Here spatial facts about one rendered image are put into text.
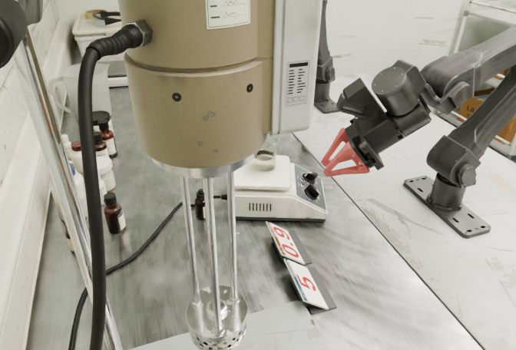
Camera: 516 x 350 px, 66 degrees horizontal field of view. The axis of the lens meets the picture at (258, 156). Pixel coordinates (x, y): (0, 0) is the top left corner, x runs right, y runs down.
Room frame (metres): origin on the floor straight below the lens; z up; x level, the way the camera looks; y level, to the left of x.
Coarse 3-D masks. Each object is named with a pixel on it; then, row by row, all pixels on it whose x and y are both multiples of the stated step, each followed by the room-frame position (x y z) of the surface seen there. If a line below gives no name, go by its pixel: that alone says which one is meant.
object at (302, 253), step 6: (288, 234) 0.58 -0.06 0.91; (294, 234) 0.59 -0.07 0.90; (294, 240) 0.57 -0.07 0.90; (276, 246) 0.54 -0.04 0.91; (300, 246) 0.55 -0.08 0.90; (300, 252) 0.54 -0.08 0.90; (306, 252) 0.54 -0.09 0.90; (282, 258) 0.51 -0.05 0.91; (288, 258) 0.51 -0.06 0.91; (294, 258) 0.51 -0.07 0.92; (306, 258) 0.52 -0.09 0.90; (300, 264) 0.51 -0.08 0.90; (306, 264) 0.51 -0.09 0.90
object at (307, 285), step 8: (296, 264) 0.49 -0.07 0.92; (296, 272) 0.46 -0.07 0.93; (304, 272) 0.48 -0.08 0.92; (304, 280) 0.45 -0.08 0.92; (312, 280) 0.47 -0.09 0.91; (304, 288) 0.43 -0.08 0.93; (312, 288) 0.44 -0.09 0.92; (312, 296) 0.42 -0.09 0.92; (320, 296) 0.43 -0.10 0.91; (320, 304) 0.41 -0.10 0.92
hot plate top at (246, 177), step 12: (276, 156) 0.74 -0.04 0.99; (240, 168) 0.69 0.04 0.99; (252, 168) 0.69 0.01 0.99; (276, 168) 0.70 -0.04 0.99; (288, 168) 0.70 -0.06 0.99; (240, 180) 0.65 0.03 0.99; (252, 180) 0.65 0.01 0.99; (264, 180) 0.65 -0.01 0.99; (276, 180) 0.65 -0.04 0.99; (288, 180) 0.65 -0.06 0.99
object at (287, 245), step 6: (276, 228) 0.58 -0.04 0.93; (276, 234) 0.55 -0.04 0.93; (282, 234) 0.57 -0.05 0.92; (282, 240) 0.54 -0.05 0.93; (288, 240) 0.56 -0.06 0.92; (282, 246) 0.52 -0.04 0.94; (288, 246) 0.53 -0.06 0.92; (294, 246) 0.55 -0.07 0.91; (288, 252) 0.51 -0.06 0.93; (294, 252) 0.53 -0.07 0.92; (300, 258) 0.52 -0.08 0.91
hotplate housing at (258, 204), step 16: (240, 192) 0.64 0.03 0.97; (256, 192) 0.64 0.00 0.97; (272, 192) 0.64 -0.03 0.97; (288, 192) 0.64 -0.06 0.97; (240, 208) 0.63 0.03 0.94; (256, 208) 0.63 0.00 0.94; (272, 208) 0.63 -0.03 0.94; (288, 208) 0.62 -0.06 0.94; (304, 208) 0.62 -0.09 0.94; (320, 208) 0.63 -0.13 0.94
